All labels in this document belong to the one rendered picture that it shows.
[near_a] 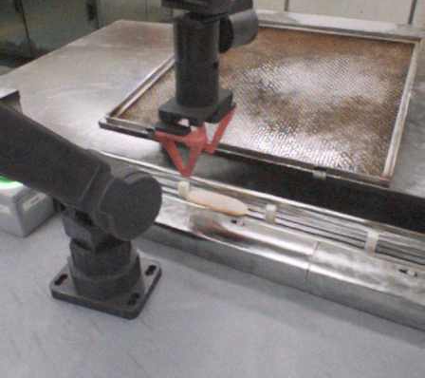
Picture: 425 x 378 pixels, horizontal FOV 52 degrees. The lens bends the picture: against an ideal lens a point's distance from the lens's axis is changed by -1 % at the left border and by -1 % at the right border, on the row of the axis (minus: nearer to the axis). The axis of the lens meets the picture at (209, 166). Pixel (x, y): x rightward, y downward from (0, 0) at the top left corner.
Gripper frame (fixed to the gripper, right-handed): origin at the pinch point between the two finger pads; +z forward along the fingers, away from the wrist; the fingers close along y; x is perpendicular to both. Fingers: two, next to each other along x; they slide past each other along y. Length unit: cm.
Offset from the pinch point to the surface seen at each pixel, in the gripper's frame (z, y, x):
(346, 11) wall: 52, 371, 39
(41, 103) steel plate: 10, 23, 55
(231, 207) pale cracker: 6.3, -0.7, -5.8
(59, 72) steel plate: 10, 42, 66
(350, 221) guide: 6.4, 3.5, -22.0
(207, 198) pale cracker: 6.2, -0.5, -1.7
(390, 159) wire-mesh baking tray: 2.1, 16.1, -25.0
